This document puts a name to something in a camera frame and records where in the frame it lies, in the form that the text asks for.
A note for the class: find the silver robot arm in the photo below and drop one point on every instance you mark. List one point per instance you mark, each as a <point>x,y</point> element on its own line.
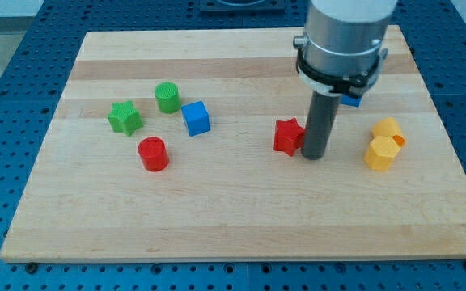
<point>340,51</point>

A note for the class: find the blue triangle block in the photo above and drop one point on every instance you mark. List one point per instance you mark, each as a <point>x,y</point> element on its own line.
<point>348,100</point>

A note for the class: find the blue cube block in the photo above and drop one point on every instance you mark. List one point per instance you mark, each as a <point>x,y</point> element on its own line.
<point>196,118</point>

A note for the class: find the red star block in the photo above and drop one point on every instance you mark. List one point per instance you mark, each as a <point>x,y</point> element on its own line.
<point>288,136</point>

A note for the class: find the wooden board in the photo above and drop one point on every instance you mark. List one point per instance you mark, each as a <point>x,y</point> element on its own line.
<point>226,195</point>

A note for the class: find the red cylinder block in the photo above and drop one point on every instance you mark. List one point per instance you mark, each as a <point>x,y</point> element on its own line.
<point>153,153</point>

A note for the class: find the green cylinder block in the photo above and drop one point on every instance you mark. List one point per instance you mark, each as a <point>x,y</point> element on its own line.
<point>167,97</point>

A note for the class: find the dark grey cylindrical pointer tool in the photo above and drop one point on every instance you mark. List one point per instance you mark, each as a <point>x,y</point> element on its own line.
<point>320,119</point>

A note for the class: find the green star block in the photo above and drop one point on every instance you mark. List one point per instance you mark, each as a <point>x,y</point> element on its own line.
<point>125,118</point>

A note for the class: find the yellow hexagon block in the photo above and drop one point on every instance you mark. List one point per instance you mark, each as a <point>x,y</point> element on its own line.
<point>381,153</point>

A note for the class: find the yellow heart block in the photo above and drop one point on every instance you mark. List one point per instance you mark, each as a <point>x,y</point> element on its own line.
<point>389,127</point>

